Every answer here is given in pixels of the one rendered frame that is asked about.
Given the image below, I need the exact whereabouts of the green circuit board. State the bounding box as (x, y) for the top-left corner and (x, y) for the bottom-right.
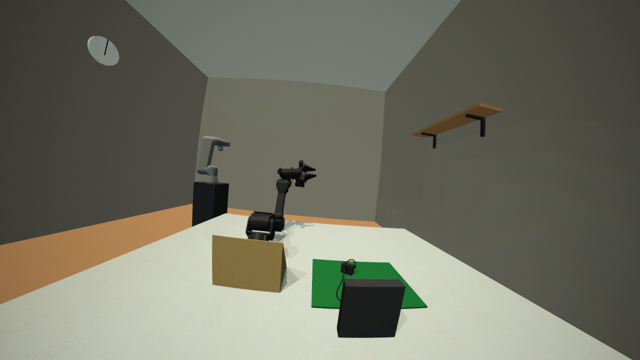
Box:
(311, 259), (428, 309)

